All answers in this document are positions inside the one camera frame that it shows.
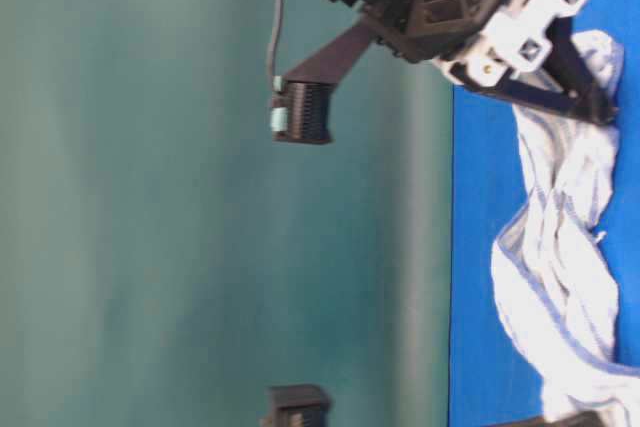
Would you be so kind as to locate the white blue-striped towel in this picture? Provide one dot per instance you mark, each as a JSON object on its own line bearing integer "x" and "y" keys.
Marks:
{"x": 554, "y": 293}

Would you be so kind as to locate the blue table mat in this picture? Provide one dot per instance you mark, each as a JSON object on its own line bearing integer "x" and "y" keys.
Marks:
{"x": 491, "y": 382}

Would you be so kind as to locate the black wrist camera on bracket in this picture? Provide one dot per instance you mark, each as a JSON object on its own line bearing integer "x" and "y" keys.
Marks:
{"x": 300, "y": 108}

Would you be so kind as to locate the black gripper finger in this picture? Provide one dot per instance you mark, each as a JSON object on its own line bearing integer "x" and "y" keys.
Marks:
{"x": 581, "y": 419}

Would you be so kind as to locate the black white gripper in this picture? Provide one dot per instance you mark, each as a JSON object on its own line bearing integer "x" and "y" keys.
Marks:
{"x": 493, "y": 39}

